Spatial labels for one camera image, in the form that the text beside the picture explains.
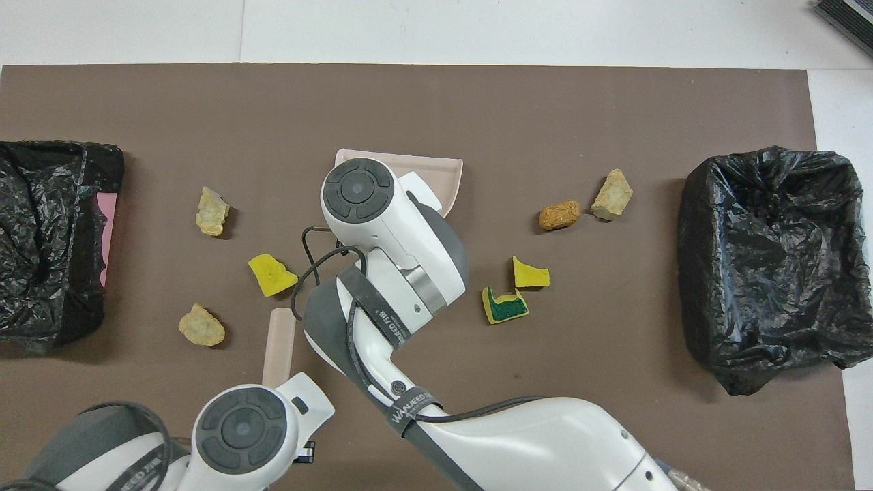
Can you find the beige plastic dustpan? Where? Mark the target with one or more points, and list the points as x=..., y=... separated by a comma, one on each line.
x=436, y=177

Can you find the brown table mat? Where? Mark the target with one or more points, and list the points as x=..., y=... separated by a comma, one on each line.
x=409, y=102

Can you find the yellow sponge chunk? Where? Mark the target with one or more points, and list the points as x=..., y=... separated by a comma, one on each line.
x=271, y=275

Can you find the beige brush black bristles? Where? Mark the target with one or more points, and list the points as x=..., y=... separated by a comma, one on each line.
x=279, y=348

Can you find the dark ribbed object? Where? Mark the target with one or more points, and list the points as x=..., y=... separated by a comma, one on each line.
x=849, y=20

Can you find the brown bread chunk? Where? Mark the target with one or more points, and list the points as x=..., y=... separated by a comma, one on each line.
x=559, y=215

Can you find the pink bin with black bag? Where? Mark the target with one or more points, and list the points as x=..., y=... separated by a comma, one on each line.
x=48, y=239

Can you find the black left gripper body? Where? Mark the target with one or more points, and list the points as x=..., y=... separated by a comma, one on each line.
x=307, y=453

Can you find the toy croissant piece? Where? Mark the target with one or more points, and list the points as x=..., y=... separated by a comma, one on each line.
x=212, y=212
x=202, y=326

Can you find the small yellow sponge wedge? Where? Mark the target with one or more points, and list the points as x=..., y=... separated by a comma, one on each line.
x=528, y=275

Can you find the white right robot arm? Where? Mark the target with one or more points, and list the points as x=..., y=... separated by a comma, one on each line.
x=580, y=443

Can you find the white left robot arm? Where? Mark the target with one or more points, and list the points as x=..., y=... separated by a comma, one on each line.
x=239, y=429

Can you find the yellow sponge with green layer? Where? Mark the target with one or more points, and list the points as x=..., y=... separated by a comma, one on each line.
x=505, y=308

